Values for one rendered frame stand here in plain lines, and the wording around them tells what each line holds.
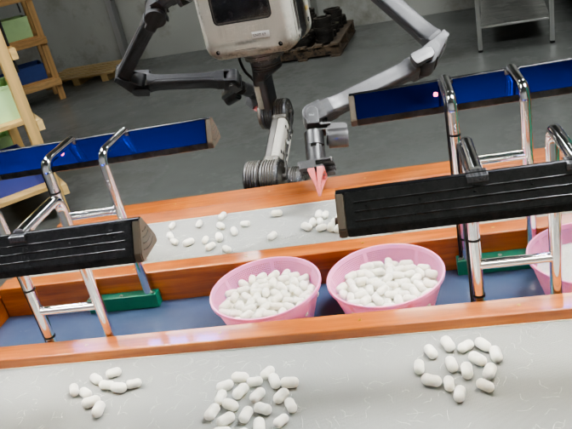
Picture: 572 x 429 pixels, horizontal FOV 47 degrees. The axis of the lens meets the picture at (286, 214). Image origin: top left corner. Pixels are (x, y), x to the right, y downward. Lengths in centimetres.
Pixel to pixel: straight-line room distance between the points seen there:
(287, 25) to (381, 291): 104
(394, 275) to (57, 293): 92
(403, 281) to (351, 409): 41
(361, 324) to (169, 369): 41
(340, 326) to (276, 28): 115
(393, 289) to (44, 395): 79
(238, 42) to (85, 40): 786
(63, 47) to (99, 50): 57
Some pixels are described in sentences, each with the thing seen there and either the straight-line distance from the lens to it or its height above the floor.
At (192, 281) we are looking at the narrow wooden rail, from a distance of 174.
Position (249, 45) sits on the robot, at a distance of 225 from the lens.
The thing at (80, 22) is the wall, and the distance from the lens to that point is 1001.
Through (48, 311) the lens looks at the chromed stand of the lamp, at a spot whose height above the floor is 84.
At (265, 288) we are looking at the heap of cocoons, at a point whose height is 74.
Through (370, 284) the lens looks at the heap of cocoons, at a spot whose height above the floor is 74.
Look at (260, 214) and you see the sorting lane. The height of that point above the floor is 74.
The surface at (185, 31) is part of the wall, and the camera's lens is 929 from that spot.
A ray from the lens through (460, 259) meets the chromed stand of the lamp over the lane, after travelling 162.
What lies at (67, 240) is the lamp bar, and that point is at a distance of 125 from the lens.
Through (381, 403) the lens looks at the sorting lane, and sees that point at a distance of 121.
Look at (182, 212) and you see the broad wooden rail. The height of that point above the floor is 76.
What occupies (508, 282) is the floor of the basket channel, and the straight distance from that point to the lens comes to 160.
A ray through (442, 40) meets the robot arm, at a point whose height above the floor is 110.
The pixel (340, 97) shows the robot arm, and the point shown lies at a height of 102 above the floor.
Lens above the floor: 155
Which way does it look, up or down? 25 degrees down
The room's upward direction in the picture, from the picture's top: 13 degrees counter-clockwise
